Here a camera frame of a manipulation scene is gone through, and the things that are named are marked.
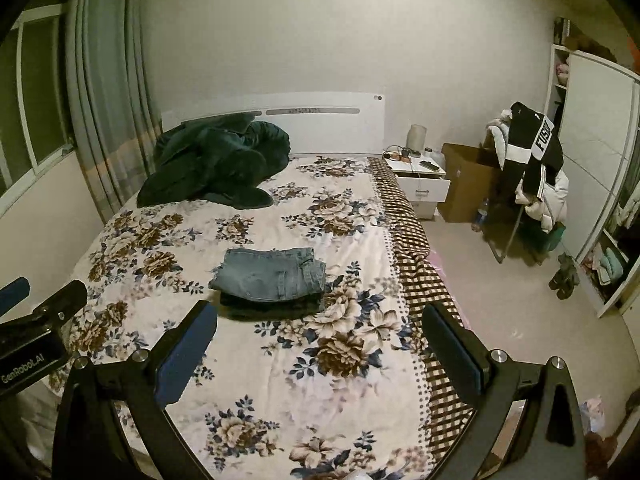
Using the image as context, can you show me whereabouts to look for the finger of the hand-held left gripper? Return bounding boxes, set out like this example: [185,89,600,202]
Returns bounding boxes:
[0,280,88,347]
[0,276,31,317]

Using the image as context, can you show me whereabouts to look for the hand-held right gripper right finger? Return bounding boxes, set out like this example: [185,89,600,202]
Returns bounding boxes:
[422,302,586,480]

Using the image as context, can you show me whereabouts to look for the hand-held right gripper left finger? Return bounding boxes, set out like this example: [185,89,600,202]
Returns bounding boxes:
[52,300,218,480]

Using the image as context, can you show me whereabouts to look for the blue denim pants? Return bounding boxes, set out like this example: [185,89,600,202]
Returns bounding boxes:
[209,247,327,319]

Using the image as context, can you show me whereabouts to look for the metal clothes stand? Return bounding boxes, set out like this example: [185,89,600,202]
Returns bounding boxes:
[487,195,527,264]

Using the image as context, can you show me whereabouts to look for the brown checkered blanket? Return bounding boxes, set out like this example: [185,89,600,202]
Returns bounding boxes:
[367,156,481,441]

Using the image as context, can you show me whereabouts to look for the pair of dark slippers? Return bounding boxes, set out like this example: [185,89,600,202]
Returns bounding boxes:
[548,252,581,301]

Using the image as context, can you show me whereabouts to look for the pink and white cloth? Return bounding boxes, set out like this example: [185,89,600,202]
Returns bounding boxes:
[582,395,609,427]

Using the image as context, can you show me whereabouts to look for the green bag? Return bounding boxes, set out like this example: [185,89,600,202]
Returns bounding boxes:
[540,222,568,254]

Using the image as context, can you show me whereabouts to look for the bed with floral sheet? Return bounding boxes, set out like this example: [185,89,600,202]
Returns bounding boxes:
[47,155,436,480]

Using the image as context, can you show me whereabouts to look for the brown cardboard box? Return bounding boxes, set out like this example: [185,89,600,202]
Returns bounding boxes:
[440,142,507,223]

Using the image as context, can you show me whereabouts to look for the white nightstand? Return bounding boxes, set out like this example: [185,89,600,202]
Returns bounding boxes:
[384,147,451,220]

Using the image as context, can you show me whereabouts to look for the folded light green clothes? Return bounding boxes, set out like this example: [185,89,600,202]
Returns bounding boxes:
[590,246,627,286]

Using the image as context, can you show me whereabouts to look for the white framed window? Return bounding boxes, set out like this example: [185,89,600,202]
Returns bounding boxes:
[0,2,76,201]

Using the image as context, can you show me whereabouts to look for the dark green quilt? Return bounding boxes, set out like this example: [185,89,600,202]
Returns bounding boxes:
[136,115,292,210]

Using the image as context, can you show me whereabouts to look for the striped grey curtain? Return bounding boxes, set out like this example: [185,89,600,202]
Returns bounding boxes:
[65,0,163,223]

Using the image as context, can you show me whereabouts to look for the black and white jacket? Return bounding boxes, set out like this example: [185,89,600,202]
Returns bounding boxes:
[500,101,565,202]

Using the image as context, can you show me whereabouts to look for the white wardrobe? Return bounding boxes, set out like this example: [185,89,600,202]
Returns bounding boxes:
[542,42,640,318]

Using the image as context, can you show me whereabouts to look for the white bed headboard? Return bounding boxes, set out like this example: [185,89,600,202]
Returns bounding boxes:
[160,91,387,157]

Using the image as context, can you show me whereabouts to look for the boxes atop wardrobe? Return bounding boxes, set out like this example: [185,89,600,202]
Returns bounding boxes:
[552,16,613,58]

